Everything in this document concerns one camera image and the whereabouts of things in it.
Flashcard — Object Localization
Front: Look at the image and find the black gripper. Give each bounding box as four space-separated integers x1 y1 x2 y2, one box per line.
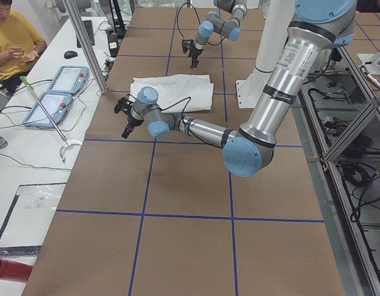
121 105 144 138
189 39 205 68

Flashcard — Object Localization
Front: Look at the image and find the white long-sleeve printed shirt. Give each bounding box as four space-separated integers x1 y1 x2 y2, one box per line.
130 74 214 113

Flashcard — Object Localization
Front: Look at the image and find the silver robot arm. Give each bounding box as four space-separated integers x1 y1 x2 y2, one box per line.
182 0 247 68
114 1 357 177

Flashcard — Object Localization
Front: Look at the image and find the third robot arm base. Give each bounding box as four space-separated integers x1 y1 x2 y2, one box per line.
357 50 380 75

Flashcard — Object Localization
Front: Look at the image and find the lower blue teach pendant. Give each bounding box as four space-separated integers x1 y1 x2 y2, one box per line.
22 92 73 128

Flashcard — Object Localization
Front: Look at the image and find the blue teach pendant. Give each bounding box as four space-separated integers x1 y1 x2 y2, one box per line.
22 92 73 128
47 65 89 95

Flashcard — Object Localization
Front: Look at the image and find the upper blue teach pendant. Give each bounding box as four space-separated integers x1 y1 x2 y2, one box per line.
47 65 89 95

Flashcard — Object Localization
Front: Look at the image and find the black computer mouse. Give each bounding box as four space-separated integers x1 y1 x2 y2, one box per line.
63 51 78 59

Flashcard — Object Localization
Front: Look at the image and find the black keyboard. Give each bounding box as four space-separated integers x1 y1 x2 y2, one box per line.
83 20 95 46

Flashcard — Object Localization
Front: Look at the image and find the person in yellow shirt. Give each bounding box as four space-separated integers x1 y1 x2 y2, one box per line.
0 1 47 94

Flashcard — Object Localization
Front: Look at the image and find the plastic sheet with black border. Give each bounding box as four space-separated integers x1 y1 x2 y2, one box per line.
0 183 66 257

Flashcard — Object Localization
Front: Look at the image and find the red cylinder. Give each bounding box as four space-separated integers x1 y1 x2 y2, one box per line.
0 258 33 282

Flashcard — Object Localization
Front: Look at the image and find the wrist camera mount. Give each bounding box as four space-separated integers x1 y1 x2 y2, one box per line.
181 39 193 54
113 96 134 115

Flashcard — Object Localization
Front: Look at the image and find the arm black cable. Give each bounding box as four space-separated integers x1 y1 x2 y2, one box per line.
176 2 229 47
152 96 192 146

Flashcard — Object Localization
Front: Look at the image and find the grabber stick with green handle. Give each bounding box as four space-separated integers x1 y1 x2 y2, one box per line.
20 76 83 163

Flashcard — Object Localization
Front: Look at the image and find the aluminium frame post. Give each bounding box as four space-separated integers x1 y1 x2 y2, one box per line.
63 0 108 94

